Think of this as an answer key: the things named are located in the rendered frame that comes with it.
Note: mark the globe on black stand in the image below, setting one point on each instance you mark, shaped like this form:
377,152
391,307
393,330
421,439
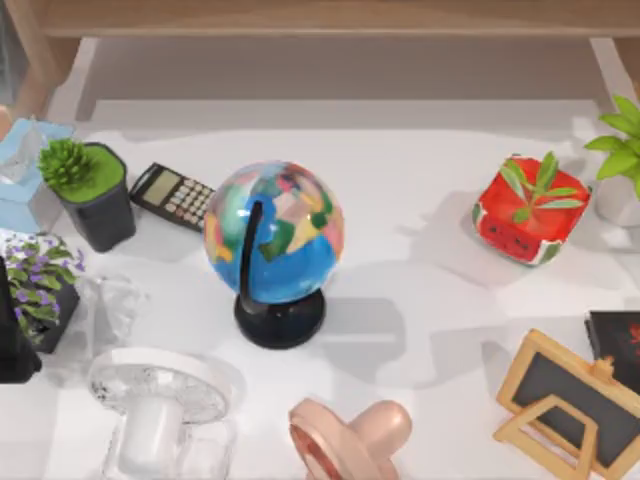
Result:
280,235

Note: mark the black calculator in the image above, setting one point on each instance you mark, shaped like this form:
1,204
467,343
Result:
170,195

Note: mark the pink desk fan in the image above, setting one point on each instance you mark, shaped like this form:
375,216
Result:
360,440

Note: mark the wooden shelf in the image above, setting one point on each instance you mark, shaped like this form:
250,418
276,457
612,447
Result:
320,30

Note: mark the watermelon pot with plant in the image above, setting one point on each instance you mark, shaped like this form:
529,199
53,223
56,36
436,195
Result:
530,215

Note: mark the clear glass cup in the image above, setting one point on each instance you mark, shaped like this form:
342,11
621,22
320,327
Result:
112,310

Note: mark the green plant in black pot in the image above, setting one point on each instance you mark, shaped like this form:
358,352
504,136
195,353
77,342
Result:
97,200

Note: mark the white desk fan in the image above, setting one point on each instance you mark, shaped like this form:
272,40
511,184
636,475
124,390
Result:
155,400

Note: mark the purple flower plant black pot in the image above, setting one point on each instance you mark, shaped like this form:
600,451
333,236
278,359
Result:
42,290

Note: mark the wooden framed blackboard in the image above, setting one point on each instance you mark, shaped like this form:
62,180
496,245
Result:
565,405

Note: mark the light blue tissue box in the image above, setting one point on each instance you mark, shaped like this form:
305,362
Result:
20,185

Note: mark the green plant in white pot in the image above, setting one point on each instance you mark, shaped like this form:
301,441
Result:
622,170

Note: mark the black book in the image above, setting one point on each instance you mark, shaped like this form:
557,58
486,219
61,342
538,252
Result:
617,345

